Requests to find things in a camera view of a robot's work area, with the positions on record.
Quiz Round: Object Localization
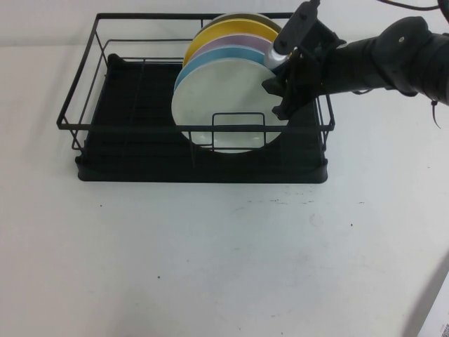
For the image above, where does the black wire dish rack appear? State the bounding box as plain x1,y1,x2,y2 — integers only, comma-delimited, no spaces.
55,13,336,159

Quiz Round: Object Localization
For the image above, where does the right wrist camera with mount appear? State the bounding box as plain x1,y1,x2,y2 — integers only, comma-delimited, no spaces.
262,1,320,70

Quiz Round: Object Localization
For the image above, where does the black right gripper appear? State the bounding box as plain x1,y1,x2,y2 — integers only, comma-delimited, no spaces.
262,17,348,121

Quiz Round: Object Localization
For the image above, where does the black cable tie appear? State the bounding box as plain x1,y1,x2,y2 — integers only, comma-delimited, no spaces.
430,100,442,131

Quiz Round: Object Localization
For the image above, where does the olive grey round plate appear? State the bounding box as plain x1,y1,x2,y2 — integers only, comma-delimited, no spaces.
210,13,283,32

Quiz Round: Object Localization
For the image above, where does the yellow round plate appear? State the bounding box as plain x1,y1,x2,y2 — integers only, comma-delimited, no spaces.
182,19,281,70

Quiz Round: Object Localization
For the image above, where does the pink round plate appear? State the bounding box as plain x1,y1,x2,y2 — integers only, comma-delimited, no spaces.
191,34,275,61

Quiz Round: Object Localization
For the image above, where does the black cable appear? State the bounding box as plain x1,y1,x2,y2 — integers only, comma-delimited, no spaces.
377,0,443,11

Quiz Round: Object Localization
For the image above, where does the white round plate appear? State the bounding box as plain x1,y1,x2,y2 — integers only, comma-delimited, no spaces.
170,58,289,154

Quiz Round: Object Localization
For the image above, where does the light blue round plate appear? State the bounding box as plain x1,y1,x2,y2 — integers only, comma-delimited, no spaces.
174,47,271,94

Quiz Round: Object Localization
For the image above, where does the black plastic dish rack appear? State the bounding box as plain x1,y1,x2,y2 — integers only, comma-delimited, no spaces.
75,53,330,184

